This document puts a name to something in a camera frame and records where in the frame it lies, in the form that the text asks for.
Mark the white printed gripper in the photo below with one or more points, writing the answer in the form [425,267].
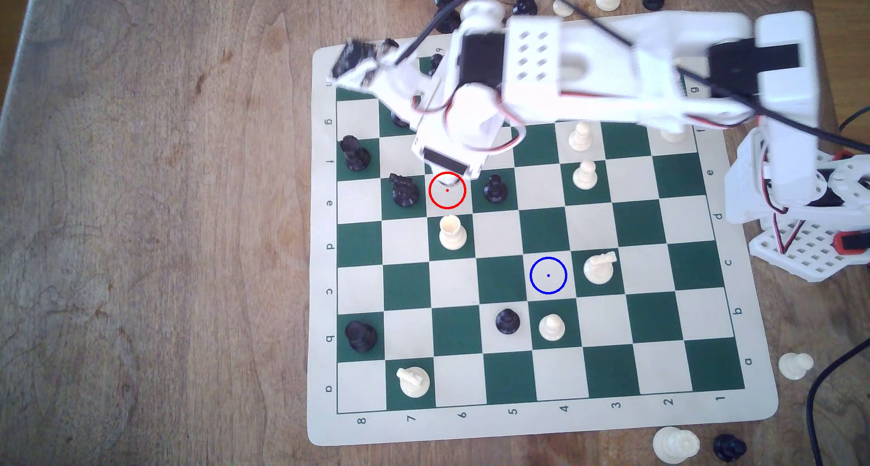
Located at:
[446,159]

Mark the white printed robot arm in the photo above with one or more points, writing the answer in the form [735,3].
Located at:
[598,65]

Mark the green and cream chess mat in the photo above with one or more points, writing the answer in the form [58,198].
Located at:
[408,286]

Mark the white rook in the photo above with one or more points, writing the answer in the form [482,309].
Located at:
[675,445]
[452,235]

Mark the black bishop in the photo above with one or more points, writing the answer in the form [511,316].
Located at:
[399,121]

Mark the black rook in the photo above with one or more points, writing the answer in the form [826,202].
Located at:
[354,155]
[360,337]

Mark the white pawn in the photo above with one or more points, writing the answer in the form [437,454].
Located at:
[584,176]
[580,138]
[673,136]
[563,1]
[794,366]
[552,328]

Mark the white knight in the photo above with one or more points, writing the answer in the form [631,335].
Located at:
[600,269]
[412,382]

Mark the red black base clamp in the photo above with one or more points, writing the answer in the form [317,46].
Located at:
[851,242]

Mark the black camera circuit board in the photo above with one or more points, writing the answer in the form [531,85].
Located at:
[350,58]

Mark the white perforated base plate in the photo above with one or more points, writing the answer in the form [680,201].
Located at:
[809,255]

